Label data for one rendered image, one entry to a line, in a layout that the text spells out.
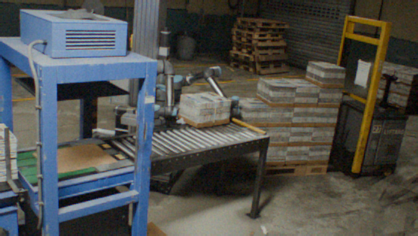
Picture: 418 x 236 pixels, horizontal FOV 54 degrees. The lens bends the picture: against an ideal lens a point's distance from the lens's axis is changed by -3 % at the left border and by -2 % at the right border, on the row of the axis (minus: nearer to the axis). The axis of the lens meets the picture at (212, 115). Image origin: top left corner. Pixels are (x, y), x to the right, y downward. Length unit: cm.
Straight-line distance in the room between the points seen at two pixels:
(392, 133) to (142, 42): 309
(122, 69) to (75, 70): 27
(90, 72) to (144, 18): 192
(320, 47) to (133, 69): 992
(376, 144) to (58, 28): 395
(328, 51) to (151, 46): 829
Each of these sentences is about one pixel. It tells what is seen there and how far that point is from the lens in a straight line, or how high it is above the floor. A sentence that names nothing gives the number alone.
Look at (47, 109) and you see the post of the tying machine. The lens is 226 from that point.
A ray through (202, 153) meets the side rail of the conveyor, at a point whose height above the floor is 78.
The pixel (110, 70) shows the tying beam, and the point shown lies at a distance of 235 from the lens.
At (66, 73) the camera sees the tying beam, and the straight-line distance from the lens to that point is 225.
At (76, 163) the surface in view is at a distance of 288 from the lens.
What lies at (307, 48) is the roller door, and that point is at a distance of 1230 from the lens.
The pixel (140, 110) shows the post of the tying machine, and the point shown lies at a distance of 255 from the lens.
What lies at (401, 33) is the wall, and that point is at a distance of 1095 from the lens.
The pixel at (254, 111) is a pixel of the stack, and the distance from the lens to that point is 446.
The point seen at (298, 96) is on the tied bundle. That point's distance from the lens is 466.
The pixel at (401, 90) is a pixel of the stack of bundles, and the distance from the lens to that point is 900.
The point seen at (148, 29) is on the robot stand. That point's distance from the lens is 413.
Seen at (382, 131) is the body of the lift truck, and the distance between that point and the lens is 527.
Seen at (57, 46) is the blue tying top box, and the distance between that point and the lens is 239.
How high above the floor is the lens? 199
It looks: 17 degrees down
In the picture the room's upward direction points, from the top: 6 degrees clockwise
